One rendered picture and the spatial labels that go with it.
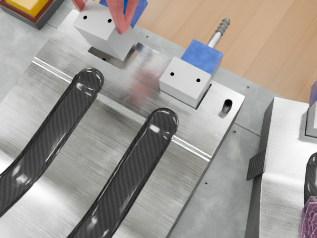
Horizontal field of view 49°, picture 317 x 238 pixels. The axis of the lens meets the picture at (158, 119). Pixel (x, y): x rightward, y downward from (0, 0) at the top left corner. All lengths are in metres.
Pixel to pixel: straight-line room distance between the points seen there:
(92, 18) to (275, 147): 0.27
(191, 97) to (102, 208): 0.16
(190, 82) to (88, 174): 0.16
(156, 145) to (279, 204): 0.16
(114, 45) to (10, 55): 0.25
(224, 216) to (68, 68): 0.28
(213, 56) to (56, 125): 0.21
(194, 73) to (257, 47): 0.19
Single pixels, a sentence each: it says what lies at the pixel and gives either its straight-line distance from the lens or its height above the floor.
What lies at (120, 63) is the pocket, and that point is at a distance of 0.48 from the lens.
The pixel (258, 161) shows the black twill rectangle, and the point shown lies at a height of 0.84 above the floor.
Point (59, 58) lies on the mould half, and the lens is 0.47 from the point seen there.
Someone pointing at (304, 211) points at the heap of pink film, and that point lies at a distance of 0.43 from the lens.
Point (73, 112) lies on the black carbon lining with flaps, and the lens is 0.45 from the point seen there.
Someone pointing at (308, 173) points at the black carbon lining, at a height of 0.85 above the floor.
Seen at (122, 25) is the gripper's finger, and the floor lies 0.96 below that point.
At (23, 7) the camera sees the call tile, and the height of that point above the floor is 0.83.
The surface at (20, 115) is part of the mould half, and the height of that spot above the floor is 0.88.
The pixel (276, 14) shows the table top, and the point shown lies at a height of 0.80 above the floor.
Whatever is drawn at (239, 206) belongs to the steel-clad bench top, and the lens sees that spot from 0.49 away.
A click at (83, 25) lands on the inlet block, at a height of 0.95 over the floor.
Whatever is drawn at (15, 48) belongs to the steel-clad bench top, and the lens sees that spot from 0.62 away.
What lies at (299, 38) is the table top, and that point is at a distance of 0.60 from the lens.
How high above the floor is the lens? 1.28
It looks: 70 degrees down
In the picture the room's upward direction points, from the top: 8 degrees counter-clockwise
